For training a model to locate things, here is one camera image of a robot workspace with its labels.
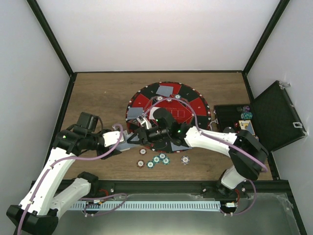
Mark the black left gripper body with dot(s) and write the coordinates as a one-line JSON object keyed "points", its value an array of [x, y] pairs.
{"points": [[100, 153]]}

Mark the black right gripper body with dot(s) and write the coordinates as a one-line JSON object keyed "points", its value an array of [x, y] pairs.
{"points": [[161, 134]]}

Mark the red 100 chip off mat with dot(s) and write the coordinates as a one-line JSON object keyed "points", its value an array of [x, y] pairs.
{"points": [[143, 151]]}

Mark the blue card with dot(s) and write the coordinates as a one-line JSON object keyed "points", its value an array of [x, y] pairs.
{"points": [[134, 113], [165, 90], [179, 147]]}

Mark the white face up card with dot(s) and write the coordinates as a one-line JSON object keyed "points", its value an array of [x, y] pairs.
{"points": [[151, 113]]}

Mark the red poker chip stack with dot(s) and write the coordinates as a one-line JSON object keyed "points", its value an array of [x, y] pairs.
{"points": [[140, 163]]}

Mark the blue backed card deck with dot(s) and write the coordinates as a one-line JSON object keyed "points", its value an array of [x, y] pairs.
{"points": [[124, 145]]}

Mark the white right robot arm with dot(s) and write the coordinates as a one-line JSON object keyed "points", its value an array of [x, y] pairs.
{"points": [[247, 154]]}

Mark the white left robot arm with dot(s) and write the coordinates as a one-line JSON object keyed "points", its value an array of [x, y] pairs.
{"points": [[39, 212]]}

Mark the round red black poker mat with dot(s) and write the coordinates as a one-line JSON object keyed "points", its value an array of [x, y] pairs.
{"points": [[189, 109]]}

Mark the blue white poker chip stack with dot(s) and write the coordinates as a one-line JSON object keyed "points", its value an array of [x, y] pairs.
{"points": [[185, 160]]}

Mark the black round dealer button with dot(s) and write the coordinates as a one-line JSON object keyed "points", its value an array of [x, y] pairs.
{"points": [[229, 130]]}

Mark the card deck in case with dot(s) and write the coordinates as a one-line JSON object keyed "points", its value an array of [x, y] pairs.
{"points": [[247, 125]]}

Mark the teal chip row in case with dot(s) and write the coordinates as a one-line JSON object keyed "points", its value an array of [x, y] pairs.
{"points": [[246, 116]]}

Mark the black poker chip case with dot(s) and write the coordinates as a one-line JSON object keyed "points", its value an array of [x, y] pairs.
{"points": [[275, 120]]}

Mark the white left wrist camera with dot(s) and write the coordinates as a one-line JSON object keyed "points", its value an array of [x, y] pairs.
{"points": [[113, 137]]}

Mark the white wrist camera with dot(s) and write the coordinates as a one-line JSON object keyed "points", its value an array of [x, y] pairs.
{"points": [[144, 122], [113, 137]]}

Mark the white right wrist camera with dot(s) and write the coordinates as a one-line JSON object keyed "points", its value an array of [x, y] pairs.
{"points": [[144, 122]]}

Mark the black front mounting rail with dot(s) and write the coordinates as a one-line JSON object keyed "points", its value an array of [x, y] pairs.
{"points": [[209, 189]]}

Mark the light blue slotted cable duct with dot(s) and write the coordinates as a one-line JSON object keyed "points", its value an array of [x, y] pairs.
{"points": [[151, 206]]}

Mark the black enclosure frame post left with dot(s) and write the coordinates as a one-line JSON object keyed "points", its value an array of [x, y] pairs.
{"points": [[34, 6]]}

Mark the black enclosure frame post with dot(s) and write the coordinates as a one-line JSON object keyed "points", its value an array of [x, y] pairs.
{"points": [[278, 12], [34, 6]]}

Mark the black enclosure frame post right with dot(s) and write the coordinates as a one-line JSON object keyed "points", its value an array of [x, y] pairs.
{"points": [[278, 12]]}

